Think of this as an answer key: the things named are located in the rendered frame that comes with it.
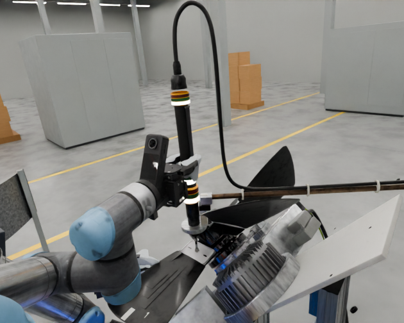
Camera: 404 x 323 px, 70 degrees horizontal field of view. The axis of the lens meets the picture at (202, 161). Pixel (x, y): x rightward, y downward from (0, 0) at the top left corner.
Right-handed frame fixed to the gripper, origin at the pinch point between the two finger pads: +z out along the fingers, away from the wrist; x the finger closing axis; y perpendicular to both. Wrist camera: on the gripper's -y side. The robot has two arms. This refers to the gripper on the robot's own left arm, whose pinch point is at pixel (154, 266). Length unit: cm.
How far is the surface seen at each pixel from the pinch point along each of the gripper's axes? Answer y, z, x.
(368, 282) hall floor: 121, 127, 106
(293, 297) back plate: -12.5, 34.5, 1.6
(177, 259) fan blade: 0.5, 6.6, -1.3
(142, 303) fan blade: -12.4, -0.7, 1.4
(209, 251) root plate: 3.5, 15.3, -1.4
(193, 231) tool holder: -0.8, 11.9, -10.5
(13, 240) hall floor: 204, -201, 97
